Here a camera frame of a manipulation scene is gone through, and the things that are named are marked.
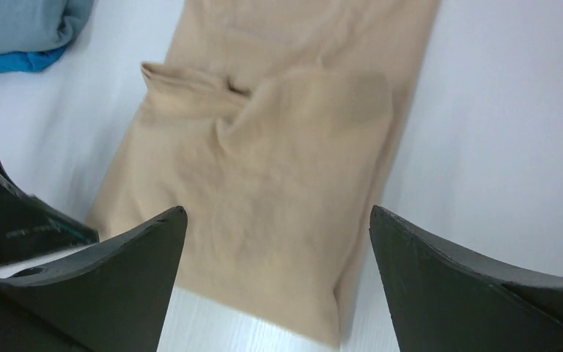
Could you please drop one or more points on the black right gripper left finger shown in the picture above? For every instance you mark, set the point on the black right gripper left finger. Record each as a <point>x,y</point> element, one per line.
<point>112,296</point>

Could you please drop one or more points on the folded grey-blue t shirt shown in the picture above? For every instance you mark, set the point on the folded grey-blue t shirt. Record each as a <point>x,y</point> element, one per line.
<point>34,26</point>

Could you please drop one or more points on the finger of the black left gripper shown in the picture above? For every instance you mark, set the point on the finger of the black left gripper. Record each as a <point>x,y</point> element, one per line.
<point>31,228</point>

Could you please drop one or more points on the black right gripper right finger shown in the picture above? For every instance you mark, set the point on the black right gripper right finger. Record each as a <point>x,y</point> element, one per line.
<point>445,297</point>

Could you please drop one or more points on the folded bright blue t shirt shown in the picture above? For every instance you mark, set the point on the folded bright blue t shirt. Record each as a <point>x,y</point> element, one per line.
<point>30,62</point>

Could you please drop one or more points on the beige t shirt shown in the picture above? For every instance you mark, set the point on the beige t shirt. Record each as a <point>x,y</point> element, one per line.
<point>273,123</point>

